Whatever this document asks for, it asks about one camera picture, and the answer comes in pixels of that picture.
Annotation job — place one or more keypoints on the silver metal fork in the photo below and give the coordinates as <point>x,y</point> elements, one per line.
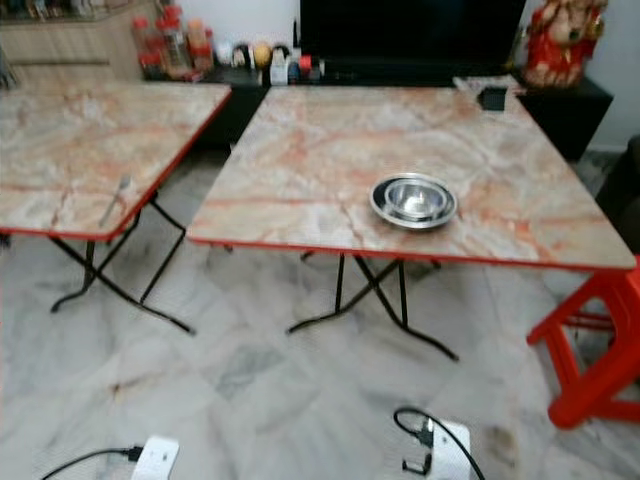
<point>116,200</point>

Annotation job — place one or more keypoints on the marble pattern folding table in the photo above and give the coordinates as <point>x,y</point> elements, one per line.
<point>90,140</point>
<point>320,160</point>

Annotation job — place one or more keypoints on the light wooden cabinet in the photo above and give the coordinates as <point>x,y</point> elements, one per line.
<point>70,50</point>

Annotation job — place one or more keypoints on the small squat jar red lid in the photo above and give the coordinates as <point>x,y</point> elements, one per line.
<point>150,67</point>

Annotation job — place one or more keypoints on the slim clear jar red lid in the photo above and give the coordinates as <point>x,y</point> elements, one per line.
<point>142,38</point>

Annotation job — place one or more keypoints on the small white doll figurine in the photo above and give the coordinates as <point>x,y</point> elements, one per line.
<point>225,57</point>

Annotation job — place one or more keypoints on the small dark-haired doll figurine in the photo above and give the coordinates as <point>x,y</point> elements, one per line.
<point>242,56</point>

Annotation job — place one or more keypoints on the small yellow doll figurine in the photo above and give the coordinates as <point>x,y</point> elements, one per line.
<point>262,55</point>

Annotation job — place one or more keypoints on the small white blue box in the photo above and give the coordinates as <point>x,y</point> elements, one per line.
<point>279,72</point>

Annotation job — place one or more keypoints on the small red container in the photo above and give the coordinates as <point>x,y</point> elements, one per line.
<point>306,67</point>

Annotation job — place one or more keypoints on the stainless steel bowl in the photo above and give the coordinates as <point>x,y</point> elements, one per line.
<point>415,197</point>

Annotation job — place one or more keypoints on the black flat television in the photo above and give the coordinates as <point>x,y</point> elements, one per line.
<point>410,28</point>

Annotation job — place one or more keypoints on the small black box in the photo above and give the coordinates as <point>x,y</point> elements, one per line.
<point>493,98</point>

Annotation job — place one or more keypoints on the big red gold figurine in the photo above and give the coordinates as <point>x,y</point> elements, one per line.
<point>563,42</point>

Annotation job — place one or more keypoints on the red plastic stool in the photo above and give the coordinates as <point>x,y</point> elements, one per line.
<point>590,340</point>

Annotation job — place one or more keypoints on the dark upholstered seat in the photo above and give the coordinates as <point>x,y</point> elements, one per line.
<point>622,190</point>

